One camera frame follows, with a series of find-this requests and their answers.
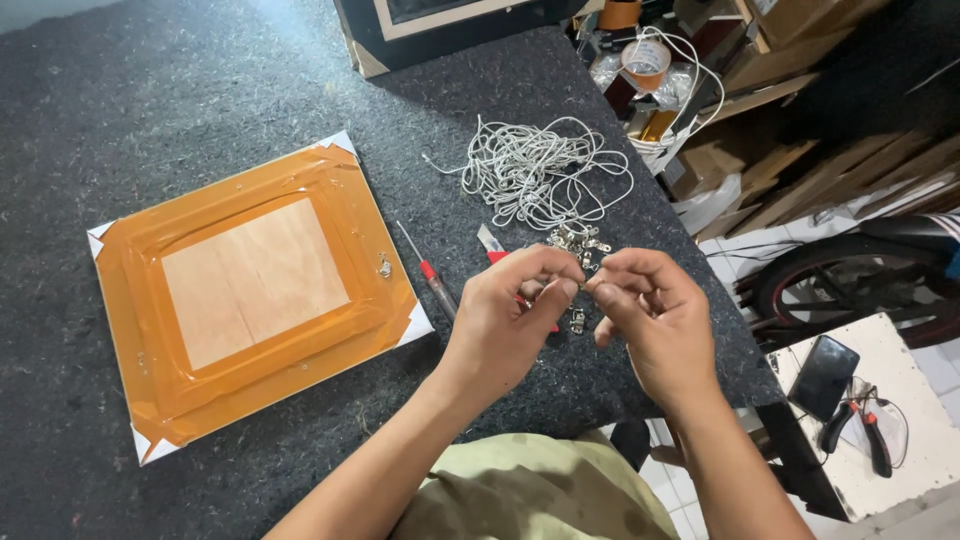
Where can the person's right hand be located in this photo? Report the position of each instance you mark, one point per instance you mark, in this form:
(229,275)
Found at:
(667,337)

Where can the person's left hand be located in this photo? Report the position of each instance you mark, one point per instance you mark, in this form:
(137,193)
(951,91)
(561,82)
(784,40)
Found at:
(495,330)

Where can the red utility knife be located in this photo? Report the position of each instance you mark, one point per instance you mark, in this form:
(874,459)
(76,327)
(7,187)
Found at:
(491,246)

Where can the pile of metal hanger hooks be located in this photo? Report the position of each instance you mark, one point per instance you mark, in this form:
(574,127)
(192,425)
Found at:
(577,241)

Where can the black phone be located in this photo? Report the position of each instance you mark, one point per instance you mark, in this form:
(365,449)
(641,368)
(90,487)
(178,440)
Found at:
(823,379)

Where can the person's olive shorts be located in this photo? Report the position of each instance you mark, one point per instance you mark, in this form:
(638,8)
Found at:
(525,495)

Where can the motorcycle wheel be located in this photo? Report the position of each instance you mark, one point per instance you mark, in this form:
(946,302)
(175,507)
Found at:
(847,289)

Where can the white bucket with gold strips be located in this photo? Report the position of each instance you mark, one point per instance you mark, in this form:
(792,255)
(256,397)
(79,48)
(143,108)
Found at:
(658,142)

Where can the white side table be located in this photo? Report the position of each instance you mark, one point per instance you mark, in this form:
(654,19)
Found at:
(915,427)

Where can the orange tape roll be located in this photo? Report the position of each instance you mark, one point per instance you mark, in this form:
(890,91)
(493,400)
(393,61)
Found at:
(646,64)

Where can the black framed picture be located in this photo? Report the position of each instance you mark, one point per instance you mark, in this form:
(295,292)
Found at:
(442,26)

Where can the brown tape roll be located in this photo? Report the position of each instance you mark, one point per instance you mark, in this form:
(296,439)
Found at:
(619,13)

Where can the metal hanger fixed on frame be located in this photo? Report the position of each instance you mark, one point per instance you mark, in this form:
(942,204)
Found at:
(385,266)

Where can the orange taped picture frame back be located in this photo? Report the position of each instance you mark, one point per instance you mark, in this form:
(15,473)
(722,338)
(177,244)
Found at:
(255,300)

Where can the heap of wooden frame boards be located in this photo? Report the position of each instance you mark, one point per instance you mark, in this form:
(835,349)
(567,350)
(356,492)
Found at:
(817,127)

